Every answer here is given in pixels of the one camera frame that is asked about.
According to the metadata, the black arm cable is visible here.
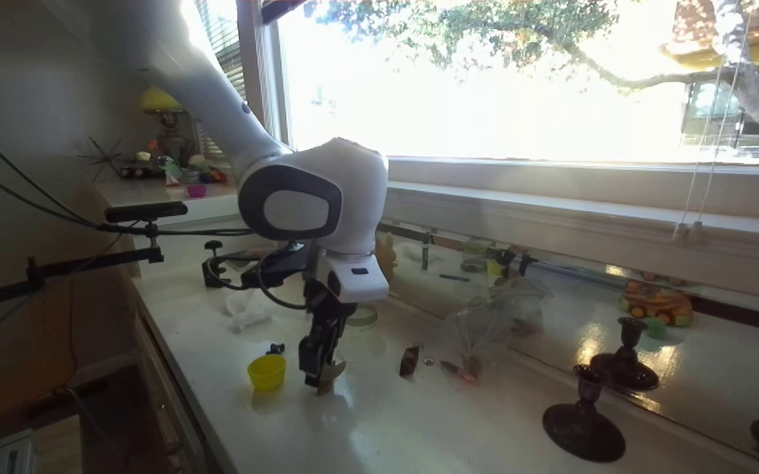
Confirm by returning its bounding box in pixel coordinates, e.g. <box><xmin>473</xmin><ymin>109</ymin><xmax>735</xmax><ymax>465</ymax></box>
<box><xmin>0</xmin><ymin>107</ymin><xmax>311</xmax><ymax>311</ymax></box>

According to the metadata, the black table clamp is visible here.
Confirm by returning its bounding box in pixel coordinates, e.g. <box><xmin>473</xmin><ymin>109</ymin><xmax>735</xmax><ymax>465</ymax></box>
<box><xmin>200</xmin><ymin>237</ymin><xmax>232</xmax><ymax>289</ymax></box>

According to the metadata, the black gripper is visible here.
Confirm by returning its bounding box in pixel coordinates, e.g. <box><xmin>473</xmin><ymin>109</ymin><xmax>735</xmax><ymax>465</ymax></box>
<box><xmin>299</xmin><ymin>278</ymin><xmax>362</xmax><ymax>389</ymax></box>

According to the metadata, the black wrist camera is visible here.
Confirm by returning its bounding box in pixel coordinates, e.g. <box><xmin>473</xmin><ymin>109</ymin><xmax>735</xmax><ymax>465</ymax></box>
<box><xmin>251</xmin><ymin>240</ymin><xmax>311</xmax><ymax>287</ymax></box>

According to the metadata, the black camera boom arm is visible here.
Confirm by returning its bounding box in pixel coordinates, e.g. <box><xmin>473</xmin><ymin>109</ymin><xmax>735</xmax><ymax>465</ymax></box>
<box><xmin>0</xmin><ymin>219</ymin><xmax>166</xmax><ymax>316</ymax></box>

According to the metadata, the clear wine glass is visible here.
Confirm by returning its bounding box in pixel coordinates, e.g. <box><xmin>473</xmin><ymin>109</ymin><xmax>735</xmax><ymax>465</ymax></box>
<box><xmin>442</xmin><ymin>271</ymin><xmax>558</xmax><ymax>379</ymax></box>

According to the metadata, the white window blind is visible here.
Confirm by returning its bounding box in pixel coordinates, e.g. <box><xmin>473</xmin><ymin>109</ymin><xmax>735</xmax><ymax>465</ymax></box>
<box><xmin>197</xmin><ymin>0</ymin><xmax>244</xmax><ymax>67</ymax></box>

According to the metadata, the brown notched wooden block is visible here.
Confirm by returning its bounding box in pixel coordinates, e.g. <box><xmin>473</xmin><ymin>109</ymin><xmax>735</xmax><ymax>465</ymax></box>
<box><xmin>399</xmin><ymin>341</ymin><xmax>423</xmax><ymax>379</ymax></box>

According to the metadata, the white crumpled cloth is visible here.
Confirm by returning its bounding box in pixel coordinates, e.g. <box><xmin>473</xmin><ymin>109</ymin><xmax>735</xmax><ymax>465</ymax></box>
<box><xmin>222</xmin><ymin>287</ymin><xmax>275</xmax><ymax>335</ymax></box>

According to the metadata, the black stereo camera bar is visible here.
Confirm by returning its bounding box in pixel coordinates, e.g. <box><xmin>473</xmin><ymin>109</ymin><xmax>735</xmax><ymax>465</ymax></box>
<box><xmin>106</xmin><ymin>196</ymin><xmax>189</xmax><ymax>224</ymax></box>

